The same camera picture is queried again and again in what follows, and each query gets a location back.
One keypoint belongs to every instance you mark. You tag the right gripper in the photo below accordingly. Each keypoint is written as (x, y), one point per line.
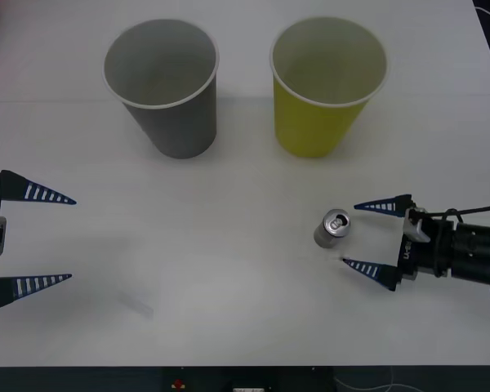
(408, 255)

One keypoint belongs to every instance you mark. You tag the silver drink can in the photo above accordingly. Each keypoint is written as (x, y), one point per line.
(328, 234)

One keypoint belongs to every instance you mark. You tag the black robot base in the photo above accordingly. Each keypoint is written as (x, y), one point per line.
(106, 379)

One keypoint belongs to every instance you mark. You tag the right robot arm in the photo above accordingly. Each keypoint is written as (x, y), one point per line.
(473, 249)

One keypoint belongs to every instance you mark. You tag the yellow-green plastic waste bin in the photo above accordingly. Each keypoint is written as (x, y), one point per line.
(310, 130)

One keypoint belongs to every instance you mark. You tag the grey plastic waste bin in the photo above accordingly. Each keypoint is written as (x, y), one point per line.
(179, 126)

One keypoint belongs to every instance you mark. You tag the red push button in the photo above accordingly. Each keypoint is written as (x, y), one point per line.
(178, 384)

